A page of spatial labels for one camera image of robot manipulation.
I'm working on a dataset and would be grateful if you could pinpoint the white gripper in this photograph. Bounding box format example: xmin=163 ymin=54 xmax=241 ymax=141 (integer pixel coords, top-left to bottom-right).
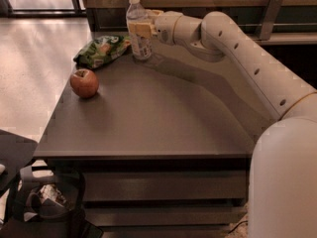
xmin=128 ymin=9 xmax=182 ymax=45

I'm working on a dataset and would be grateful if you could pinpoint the metal railing bracket right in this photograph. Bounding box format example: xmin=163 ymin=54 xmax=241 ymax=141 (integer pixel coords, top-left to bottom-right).
xmin=256 ymin=0 xmax=283 ymax=41

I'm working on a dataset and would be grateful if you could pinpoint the red apple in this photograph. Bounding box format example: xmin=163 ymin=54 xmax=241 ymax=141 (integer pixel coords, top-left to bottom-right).
xmin=69 ymin=68 xmax=99 ymax=99

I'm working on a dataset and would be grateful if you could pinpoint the dark side table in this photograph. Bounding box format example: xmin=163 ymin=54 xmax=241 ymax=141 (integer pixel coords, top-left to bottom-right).
xmin=0 ymin=130 xmax=38 ymax=195

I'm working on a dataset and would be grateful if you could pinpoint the green rice chip bag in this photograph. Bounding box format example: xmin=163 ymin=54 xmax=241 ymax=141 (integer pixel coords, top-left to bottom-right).
xmin=73 ymin=35 xmax=131 ymax=69

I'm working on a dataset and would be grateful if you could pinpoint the black power cable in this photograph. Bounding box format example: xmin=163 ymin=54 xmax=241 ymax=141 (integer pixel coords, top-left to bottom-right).
xmin=227 ymin=219 xmax=250 ymax=234

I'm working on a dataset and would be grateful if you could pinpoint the blue plastic water bottle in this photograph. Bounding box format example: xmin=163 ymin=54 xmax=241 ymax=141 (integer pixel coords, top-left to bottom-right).
xmin=126 ymin=0 xmax=152 ymax=61

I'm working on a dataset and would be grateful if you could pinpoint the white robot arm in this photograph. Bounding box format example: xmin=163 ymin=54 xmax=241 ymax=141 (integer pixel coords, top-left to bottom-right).
xmin=128 ymin=10 xmax=317 ymax=238

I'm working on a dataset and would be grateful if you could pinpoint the black tote bag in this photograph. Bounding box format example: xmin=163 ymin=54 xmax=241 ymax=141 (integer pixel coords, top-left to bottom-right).
xmin=0 ymin=166 xmax=103 ymax=238

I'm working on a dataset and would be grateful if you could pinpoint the grey drawer cabinet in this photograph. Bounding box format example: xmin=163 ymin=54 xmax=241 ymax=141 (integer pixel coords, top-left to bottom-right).
xmin=35 ymin=44 xmax=270 ymax=238

